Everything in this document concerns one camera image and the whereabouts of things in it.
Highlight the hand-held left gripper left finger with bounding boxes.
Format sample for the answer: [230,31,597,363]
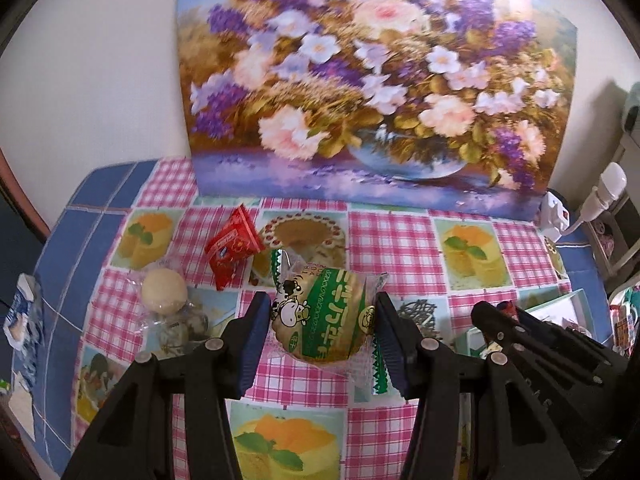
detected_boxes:
[60,290,273,480]

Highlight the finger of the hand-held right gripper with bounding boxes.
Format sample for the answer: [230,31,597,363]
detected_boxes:
[470,300,601,412]
[515,306,629,387]

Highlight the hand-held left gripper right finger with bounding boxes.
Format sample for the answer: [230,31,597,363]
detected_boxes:
[372,291,583,480]

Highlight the teal cardboard tray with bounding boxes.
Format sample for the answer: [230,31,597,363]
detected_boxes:
[465,289,598,361]

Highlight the round cake green packet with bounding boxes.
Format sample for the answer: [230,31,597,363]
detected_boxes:
[267,247,391,396]

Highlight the white round snack clear wrapper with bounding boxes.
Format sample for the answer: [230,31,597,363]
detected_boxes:
[131,266,213,358]

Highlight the checked tablecloth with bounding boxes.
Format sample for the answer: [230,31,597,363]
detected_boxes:
[32,157,613,480]

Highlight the white wooden chair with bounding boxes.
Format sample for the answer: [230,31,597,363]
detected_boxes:
[582,80,640,291]

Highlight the white power strip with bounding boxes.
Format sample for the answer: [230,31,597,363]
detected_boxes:
[535,190,573,241]

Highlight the white bulb lamp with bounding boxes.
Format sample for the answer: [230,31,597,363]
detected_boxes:
[555,162,628,241]

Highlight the blue white packet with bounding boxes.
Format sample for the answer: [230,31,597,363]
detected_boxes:
[2,274,46,391]

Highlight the flower painting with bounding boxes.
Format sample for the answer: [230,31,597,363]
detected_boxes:
[175,0,578,221]

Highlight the brown wooden rail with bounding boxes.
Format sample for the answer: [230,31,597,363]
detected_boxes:
[0,150,53,246]

